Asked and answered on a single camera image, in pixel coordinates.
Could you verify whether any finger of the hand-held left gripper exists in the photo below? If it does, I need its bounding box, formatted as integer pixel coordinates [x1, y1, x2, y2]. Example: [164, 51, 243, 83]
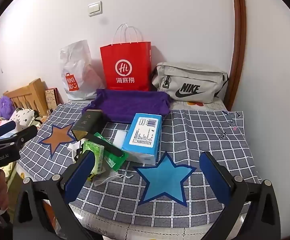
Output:
[0, 125, 38, 154]
[0, 121, 17, 140]

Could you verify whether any white spotted pillow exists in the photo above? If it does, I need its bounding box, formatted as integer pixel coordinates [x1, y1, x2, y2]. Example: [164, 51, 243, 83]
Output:
[8, 108, 36, 128]

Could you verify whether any white sponge block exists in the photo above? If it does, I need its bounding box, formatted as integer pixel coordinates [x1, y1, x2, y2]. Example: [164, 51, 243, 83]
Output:
[113, 130, 129, 150]

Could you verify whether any brown star patch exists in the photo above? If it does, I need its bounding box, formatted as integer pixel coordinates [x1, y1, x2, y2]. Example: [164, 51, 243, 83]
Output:
[38, 123, 78, 158]

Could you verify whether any grey waist bag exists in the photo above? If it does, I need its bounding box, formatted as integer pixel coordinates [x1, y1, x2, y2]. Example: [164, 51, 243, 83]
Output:
[151, 62, 229, 103]

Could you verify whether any dark green packet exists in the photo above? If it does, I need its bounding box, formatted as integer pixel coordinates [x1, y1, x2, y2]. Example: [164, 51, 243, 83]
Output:
[92, 132, 129, 172]

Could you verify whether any white mesh drawstring pouch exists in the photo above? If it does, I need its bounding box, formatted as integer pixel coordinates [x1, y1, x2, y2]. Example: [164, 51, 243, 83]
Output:
[92, 167, 135, 187]

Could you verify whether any blue star patch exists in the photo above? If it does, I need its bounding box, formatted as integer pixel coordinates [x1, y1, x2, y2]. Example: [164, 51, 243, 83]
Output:
[133, 151, 197, 207]

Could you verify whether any purple plush toy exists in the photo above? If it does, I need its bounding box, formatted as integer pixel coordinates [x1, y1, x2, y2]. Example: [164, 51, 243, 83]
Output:
[0, 96, 16, 120]

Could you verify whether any white light switch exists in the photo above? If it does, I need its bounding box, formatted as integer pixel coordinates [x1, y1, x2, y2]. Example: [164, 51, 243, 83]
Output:
[88, 1, 102, 17]

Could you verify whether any grey checked bedsheet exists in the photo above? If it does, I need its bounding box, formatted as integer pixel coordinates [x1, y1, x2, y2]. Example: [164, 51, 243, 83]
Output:
[17, 100, 263, 233]

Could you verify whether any red paper bag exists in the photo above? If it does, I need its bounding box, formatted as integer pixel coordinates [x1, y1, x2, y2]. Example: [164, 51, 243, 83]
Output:
[100, 24, 152, 92]

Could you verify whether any wooden headboard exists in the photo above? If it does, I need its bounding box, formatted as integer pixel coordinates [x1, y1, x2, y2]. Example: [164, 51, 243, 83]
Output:
[3, 78, 51, 117]

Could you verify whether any wooden door frame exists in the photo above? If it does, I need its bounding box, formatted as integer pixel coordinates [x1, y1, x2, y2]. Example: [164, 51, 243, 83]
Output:
[226, 0, 247, 110]

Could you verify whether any purple towel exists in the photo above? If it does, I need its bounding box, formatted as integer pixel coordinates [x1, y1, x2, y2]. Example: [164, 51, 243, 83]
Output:
[82, 89, 173, 124]

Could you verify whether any dark green box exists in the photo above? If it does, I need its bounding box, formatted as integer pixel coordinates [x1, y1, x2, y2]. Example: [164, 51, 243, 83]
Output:
[71, 109, 108, 140]

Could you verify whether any light green packet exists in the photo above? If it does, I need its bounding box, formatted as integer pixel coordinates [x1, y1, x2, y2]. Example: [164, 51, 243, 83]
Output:
[83, 141, 106, 175]

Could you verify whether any blue tissue pack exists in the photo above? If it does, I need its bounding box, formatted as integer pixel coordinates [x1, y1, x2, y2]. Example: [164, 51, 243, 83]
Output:
[121, 113, 163, 166]

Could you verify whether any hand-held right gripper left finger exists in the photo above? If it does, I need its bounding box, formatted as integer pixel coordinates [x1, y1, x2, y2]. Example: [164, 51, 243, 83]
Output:
[12, 151, 98, 240]

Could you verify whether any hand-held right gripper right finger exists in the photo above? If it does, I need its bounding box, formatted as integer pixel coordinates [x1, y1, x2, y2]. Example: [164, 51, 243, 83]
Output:
[199, 151, 282, 240]

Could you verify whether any white plastic shopping bag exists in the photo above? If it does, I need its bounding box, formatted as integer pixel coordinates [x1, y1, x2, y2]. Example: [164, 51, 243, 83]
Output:
[60, 39, 105, 100]

